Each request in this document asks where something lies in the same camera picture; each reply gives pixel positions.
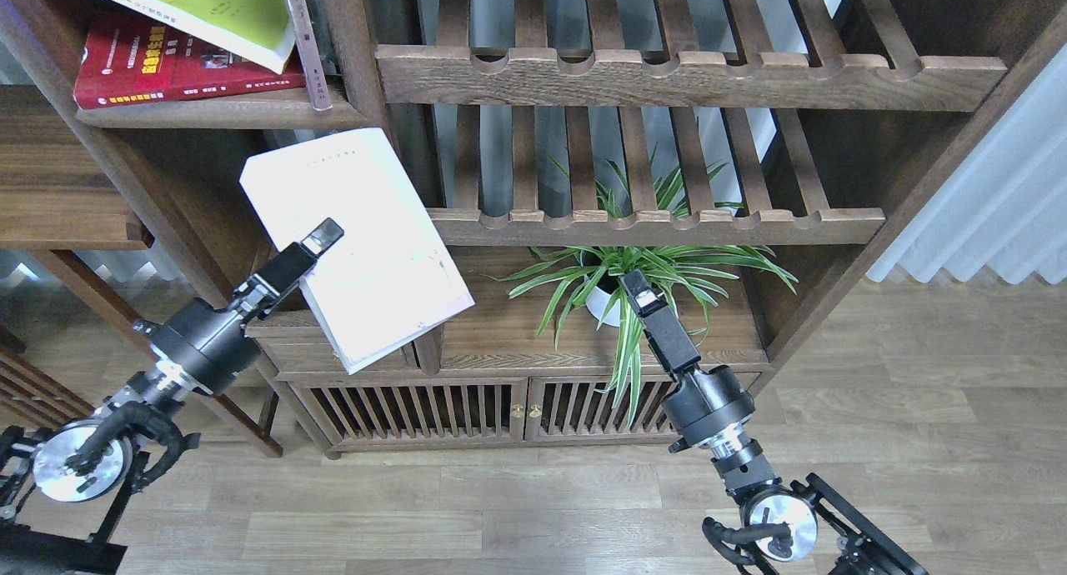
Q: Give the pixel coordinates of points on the dark wooden slatted bench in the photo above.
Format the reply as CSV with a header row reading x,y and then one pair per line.
x,y
29,397

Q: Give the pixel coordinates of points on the thin upright book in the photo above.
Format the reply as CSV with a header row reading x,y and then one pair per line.
x,y
310,59

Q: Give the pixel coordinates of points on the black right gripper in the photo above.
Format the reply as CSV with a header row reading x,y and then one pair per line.
x,y
706,408

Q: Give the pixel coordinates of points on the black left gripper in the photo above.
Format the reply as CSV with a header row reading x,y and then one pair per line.
x,y
203,350

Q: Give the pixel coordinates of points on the yellow green paperback book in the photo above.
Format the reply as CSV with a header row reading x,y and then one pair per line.
x,y
257,30

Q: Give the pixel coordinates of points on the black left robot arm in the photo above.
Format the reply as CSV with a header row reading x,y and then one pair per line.
x,y
131,439

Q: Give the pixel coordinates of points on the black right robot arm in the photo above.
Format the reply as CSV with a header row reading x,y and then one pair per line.
x,y
779,524

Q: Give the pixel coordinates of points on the green spider plant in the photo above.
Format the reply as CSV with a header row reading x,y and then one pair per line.
x,y
576,271

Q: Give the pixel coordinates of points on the white plant pot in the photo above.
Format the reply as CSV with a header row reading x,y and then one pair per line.
x,y
597,303

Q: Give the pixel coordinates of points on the red paperback book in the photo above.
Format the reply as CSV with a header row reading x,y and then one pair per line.
x,y
131,59

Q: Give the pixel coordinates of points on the white curtain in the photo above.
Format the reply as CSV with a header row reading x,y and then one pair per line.
x,y
1003,211

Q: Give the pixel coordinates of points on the white lavender paperback book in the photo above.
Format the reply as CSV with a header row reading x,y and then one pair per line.
x,y
389,278

